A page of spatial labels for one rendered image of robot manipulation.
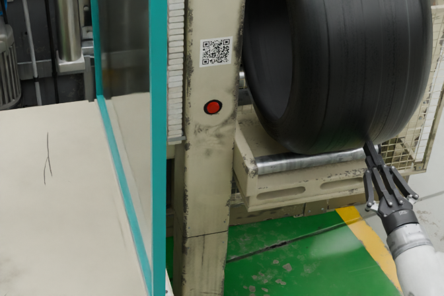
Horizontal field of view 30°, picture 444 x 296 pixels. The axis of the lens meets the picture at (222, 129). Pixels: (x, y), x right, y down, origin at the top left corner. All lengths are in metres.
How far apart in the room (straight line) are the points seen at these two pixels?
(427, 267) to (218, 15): 0.70
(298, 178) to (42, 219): 0.86
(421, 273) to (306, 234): 1.43
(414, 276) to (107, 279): 0.72
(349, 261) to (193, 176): 1.14
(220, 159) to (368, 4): 0.58
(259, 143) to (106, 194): 0.90
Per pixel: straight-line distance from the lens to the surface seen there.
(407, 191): 1.92
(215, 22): 1.84
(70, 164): 1.52
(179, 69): 1.90
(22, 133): 1.60
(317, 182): 2.11
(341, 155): 2.12
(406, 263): 1.81
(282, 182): 2.08
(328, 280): 3.03
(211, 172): 2.12
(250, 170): 1.99
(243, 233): 3.14
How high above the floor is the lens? 2.27
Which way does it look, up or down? 39 degrees down
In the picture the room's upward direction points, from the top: 3 degrees clockwise
